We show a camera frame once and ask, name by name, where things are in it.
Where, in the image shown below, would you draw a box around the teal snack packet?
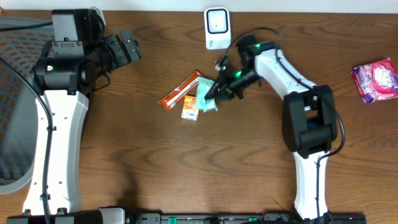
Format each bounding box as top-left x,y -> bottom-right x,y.
193,77 -> 218,113

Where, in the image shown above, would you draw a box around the small orange snack box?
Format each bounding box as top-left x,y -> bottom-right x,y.
181,95 -> 199,121

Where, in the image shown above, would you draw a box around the orange chocolate wafer bar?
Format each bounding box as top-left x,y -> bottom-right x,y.
158,70 -> 204,111

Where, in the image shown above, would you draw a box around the purple snack packet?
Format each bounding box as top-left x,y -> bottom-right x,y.
351,58 -> 397,103

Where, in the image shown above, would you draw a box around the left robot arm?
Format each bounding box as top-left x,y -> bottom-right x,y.
7,7 -> 141,224

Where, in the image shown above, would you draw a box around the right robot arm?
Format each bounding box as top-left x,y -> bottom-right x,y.
204,35 -> 337,223

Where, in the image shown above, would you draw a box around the white barcode scanner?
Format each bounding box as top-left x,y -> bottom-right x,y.
203,7 -> 231,50

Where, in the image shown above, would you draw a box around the grey plastic mesh basket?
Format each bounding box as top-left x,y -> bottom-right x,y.
1,26 -> 54,195

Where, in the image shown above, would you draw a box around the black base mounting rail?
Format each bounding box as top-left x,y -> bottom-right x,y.
125,211 -> 367,224

